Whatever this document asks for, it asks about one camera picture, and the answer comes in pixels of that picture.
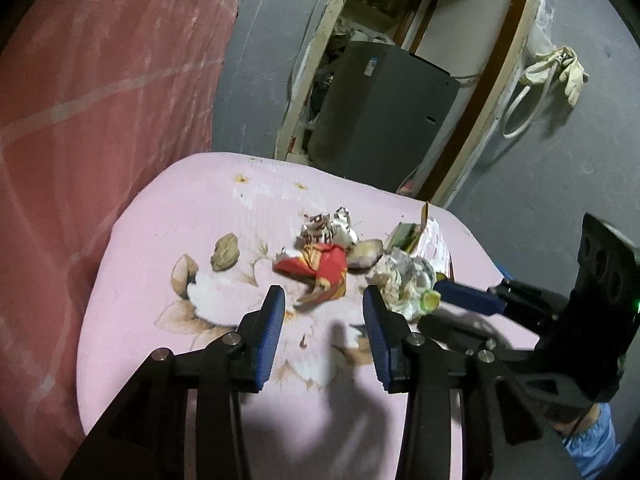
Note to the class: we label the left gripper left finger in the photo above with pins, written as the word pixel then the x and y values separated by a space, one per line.
pixel 260 331

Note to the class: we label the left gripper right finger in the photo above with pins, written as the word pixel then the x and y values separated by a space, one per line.
pixel 387 331

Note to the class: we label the brown nut shell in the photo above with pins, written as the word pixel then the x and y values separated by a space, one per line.
pixel 226 253

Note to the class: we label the red snack wrapper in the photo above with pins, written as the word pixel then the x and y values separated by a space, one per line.
pixel 323 266

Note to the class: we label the yellow white carton wrapper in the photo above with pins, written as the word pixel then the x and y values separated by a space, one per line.
pixel 425 240

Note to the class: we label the person right hand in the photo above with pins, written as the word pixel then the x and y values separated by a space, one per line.
pixel 575 422

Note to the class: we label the pink quilted table cloth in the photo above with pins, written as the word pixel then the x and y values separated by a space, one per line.
pixel 212 342

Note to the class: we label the grey washing machine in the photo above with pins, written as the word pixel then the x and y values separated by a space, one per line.
pixel 382 112

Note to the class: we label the cream rubber gloves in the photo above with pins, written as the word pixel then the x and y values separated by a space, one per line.
pixel 561 64

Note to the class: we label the red plaid cloth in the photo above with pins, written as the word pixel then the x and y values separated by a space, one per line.
pixel 97 98

